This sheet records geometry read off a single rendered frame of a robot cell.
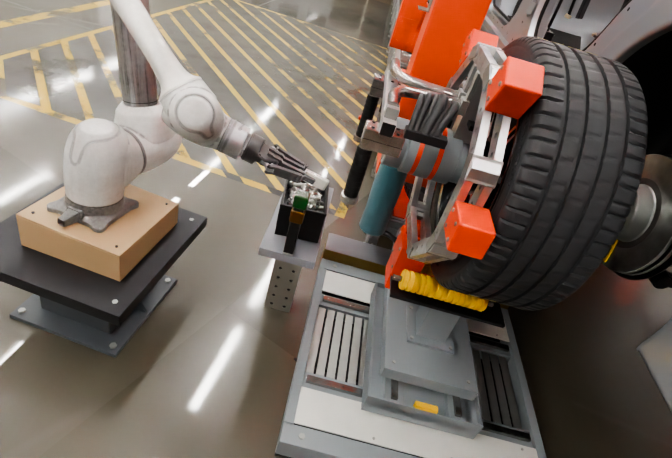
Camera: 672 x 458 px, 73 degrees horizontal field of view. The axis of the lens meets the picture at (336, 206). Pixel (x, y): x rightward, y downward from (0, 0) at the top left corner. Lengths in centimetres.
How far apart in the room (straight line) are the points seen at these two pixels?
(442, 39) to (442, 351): 99
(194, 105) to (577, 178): 75
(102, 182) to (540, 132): 110
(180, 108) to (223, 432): 95
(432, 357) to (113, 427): 95
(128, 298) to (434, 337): 94
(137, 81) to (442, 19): 93
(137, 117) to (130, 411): 85
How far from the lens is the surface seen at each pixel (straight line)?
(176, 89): 102
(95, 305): 139
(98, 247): 140
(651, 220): 135
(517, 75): 94
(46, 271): 150
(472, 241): 92
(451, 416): 153
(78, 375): 163
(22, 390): 163
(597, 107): 104
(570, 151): 97
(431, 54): 155
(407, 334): 156
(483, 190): 97
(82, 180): 140
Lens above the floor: 133
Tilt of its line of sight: 34 degrees down
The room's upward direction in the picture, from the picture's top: 17 degrees clockwise
